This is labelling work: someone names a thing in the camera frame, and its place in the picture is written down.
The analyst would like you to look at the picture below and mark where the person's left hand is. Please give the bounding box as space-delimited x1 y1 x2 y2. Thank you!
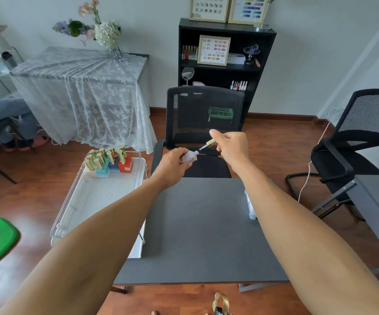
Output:
151 147 194 189

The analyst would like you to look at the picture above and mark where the person's right hand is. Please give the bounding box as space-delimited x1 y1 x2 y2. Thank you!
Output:
209 129 253 174

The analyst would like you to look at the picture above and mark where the gold cap with brush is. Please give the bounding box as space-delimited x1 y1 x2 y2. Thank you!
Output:
198 139 219 152

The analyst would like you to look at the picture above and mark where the person's right forearm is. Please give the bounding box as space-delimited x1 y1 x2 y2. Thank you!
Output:
235 159 379 315

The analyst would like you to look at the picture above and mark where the person's left forearm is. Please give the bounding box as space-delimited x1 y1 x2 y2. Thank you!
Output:
0 175 177 315

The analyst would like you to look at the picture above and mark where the black mesh office chair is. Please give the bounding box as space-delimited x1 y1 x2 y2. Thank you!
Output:
151 86 245 179

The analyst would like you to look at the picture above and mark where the small round mirror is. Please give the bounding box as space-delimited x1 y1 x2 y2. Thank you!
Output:
181 67 195 86

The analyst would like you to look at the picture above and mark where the black bookshelf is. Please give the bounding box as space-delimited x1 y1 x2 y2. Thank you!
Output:
178 18 277 129

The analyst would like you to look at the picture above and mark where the group of gold-capped polish bottles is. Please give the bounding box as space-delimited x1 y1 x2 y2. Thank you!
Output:
84 145 134 178

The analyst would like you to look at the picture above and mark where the clear plastic box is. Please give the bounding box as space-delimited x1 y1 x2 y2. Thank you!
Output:
244 189 259 221

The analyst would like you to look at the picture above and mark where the framed red nail sample board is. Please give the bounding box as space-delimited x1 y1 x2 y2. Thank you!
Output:
197 35 232 67

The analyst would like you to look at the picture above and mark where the row of red polish bottles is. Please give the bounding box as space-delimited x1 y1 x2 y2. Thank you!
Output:
181 45 199 61

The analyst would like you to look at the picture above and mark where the glass stemmed dish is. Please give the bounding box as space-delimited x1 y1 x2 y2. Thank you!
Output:
243 44 261 65

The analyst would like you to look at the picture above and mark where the white lace tablecloth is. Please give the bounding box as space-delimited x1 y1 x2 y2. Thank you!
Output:
10 46 157 155

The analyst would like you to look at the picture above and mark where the glass flower vase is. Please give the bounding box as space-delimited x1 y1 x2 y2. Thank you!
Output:
106 45 125 61

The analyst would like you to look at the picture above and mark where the framed white nail sample board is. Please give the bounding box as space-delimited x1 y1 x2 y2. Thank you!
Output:
189 0 231 23

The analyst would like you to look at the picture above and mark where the silver desk lamp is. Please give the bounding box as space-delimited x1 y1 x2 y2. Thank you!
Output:
254 0 276 32

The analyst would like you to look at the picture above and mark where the framed colourful nail sample board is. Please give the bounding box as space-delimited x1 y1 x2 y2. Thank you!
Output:
228 0 271 26

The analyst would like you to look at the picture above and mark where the black mesh armchair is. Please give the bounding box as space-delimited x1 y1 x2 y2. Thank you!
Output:
286 89 379 222

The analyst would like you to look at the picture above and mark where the pink slipper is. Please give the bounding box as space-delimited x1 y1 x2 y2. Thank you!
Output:
30 134 51 149
2 140 34 152

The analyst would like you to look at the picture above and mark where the bouquet of artificial flowers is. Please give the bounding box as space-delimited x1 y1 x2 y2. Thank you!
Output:
52 0 123 50

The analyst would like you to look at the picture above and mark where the white cable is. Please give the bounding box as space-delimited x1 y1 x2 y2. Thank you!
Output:
297 121 332 203

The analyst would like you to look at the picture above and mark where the gold bag handle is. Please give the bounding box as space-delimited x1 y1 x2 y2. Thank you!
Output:
212 292 231 315

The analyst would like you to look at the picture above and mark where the grey desk with metal frame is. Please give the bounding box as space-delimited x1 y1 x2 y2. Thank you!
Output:
310 175 379 277

